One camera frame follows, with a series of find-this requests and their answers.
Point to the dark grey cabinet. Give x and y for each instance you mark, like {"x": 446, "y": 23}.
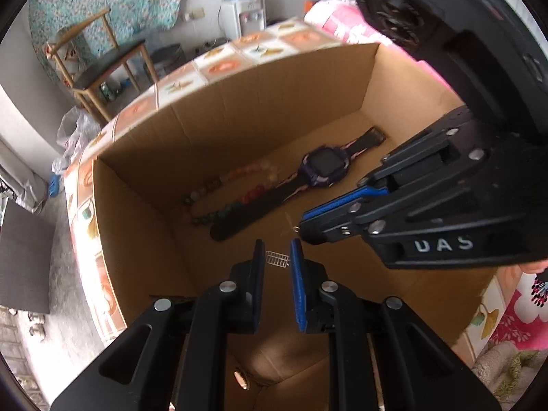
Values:
{"x": 25, "y": 261}

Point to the small gold earring hook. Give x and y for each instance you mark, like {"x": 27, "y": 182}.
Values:
{"x": 295, "y": 228}

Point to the silver ladder earring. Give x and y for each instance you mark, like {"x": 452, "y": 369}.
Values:
{"x": 276, "y": 260}

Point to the wall power outlet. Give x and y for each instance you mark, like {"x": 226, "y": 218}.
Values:
{"x": 195, "y": 13}

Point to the green bottle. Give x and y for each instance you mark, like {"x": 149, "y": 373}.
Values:
{"x": 105, "y": 92}

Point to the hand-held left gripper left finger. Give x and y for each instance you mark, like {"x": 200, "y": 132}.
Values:
{"x": 257, "y": 291}

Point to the grey curtain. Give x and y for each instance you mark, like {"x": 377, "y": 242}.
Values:
{"x": 21, "y": 167}

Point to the purple smartwatch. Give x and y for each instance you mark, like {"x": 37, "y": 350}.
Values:
{"x": 323, "y": 167}

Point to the clear plastic bag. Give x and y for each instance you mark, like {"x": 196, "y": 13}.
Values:
{"x": 72, "y": 132}

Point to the brown cardboard box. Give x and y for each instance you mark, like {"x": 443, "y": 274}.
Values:
{"x": 257, "y": 115}

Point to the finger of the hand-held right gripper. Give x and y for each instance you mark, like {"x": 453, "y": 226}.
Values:
{"x": 334, "y": 231}
{"x": 334, "y": 206}

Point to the blue slipper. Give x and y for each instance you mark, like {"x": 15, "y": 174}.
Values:
{"x": 54, "y": 186}

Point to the person's right hand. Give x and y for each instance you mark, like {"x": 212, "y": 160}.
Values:
{"x": 535, "y": 266}

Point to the wooden chair with dark seat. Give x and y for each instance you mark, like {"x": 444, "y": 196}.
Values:
{"x": 107, "y": 62}

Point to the light slipper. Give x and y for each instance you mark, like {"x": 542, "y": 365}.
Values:
{"x": 36, "y": 332}
{"x": 35, "y": 317}

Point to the pink floral blanket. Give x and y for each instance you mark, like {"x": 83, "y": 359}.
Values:
{"x": 338, "y": 21}

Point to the dark trash bin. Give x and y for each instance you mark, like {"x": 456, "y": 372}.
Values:
{"x": 169, "y": 58}

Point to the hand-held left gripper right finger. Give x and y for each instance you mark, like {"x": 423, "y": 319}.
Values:
{"x": 298, "y": 291}

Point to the beige fleece cloth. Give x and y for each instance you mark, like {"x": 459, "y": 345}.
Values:
{"x": 505, "y": 372}

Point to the white water dispenser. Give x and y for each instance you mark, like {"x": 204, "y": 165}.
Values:
{"x": 233, "y": 17}

